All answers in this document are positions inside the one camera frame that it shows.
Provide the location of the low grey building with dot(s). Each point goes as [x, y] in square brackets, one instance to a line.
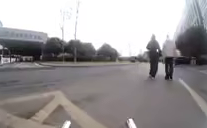
[14, 43]

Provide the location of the dark tree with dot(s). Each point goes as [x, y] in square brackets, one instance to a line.
[194, 43]

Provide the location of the kerbed traffic island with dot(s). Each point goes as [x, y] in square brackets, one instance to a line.
[84, 63]

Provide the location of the tall glass building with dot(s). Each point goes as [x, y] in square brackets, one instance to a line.
[197, 16]

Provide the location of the row of round trees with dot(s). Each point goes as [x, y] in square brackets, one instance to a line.
[81, 50]

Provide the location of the grey asphalt road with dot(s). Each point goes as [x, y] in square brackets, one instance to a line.
[117, 90]

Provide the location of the tall bare tree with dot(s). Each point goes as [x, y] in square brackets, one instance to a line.
[76, 30]
[63, 33]

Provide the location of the robot's own part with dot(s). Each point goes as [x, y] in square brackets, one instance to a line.
[66, 124]
[131, 123]

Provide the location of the person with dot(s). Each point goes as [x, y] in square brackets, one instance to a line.
[154, 56]
[169, 56]

